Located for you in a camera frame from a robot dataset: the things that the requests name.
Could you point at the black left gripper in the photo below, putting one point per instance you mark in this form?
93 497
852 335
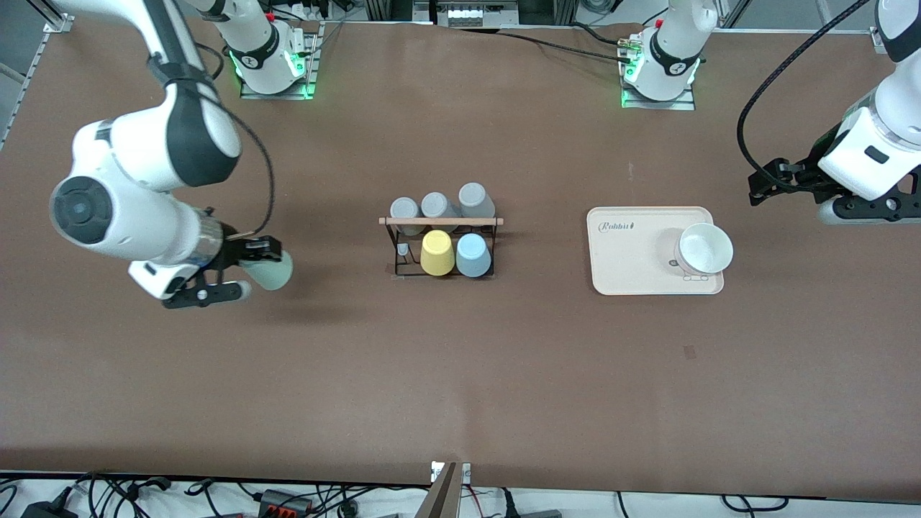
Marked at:
804 175

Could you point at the grey device with white buttons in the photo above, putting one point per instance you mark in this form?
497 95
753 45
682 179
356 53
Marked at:
468 13

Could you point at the light blue cup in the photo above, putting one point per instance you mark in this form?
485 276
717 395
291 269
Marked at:
473 255

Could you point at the metal camera bracket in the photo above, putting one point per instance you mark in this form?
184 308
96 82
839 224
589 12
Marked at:
446 496

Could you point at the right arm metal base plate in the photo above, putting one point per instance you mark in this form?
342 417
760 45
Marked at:
306 79

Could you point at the yellow cup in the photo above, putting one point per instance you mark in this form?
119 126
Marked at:
437 253

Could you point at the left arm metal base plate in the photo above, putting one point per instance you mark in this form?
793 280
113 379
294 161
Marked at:
683 104

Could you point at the black power adapter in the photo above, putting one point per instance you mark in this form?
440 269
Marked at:
47 511

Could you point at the black orange connector box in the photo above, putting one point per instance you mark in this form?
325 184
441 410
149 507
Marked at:
284 500

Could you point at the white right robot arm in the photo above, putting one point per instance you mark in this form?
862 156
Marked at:
144 144

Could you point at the pale green cup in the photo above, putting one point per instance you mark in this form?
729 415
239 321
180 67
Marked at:
273 273

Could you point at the grey cup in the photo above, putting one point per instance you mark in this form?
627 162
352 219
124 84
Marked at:
405 208
437 205
475 198

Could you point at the white bowl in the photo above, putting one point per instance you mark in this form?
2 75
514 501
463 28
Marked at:
705 248

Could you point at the beige rabbit tray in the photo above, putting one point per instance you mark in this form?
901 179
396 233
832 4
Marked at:
633 282

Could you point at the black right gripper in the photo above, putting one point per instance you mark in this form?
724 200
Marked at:
234 250

